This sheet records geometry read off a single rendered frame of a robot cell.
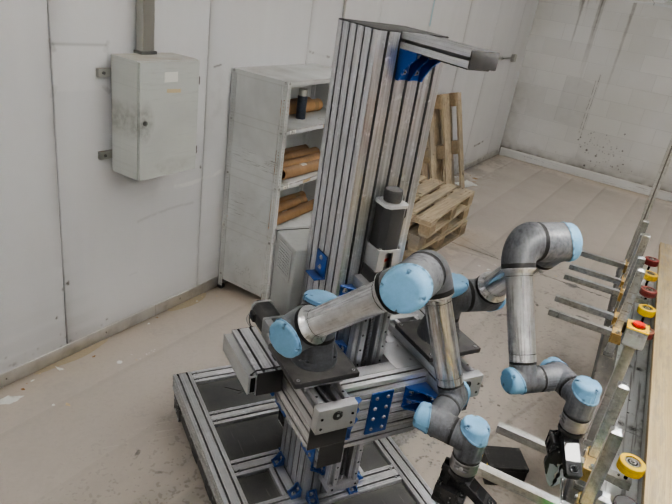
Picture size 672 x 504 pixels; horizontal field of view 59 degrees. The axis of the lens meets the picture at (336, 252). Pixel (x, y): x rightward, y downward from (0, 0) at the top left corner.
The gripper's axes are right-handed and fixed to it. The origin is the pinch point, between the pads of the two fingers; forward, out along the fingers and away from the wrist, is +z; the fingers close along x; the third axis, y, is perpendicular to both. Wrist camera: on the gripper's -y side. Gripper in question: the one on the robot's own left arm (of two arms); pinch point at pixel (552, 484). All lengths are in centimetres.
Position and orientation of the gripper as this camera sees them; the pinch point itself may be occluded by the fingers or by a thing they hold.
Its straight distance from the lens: 196.6
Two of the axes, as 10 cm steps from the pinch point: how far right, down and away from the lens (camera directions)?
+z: -1.4, 9.0, 4.2
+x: -9.8, -1.9, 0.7
